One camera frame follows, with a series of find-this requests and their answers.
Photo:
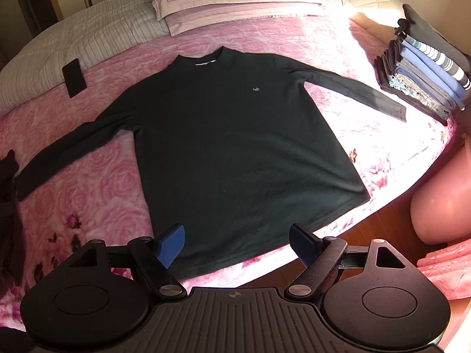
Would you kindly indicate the black smartphone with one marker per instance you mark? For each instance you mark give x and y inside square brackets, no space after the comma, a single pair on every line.
[74,78]

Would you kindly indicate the dark teal long-sleeve sweater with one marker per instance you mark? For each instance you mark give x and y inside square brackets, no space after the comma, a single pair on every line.
[231,146]

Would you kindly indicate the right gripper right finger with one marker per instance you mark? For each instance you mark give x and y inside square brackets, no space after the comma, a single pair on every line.
[319,256]

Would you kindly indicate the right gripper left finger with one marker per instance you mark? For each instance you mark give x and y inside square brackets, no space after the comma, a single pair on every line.
[151,259]

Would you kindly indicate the stack of folded clothes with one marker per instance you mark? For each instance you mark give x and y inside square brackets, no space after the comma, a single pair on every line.
[424,69]

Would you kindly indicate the pink floral bedspread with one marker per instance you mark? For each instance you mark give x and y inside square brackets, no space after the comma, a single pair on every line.
[100,196]

